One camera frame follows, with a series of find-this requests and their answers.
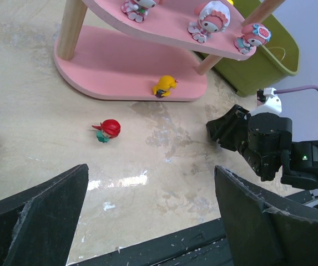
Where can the pink toy with green centre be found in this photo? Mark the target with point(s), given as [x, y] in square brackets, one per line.
[137, 10]

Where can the red haired mermaid toy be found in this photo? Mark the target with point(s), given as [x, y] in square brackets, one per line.
[108, 129]

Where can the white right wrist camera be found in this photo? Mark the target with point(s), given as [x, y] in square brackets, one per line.
[267, 101]

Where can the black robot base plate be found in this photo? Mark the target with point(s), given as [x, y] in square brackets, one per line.
[205, 244]

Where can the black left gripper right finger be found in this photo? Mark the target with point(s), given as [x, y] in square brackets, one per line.
[262, 227]

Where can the pink toy with white frill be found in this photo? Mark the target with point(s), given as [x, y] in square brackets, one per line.
[212, 17]

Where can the olive green plastic bin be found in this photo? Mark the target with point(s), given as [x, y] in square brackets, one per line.
[268, 64]

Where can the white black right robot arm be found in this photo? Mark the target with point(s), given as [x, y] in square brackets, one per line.
[300, 165]

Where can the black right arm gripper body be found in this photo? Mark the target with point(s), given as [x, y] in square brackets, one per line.
[268, 135]

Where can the pink toy with blue bow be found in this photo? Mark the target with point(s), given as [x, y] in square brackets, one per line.
[253, 35]

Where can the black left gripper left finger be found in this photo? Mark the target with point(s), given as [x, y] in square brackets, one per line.
[37, 226]

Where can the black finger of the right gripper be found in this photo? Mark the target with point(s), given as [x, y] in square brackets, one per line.
[230, 131]

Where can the pink three-tier wooden shelf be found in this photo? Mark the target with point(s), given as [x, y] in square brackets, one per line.
[104, 55]

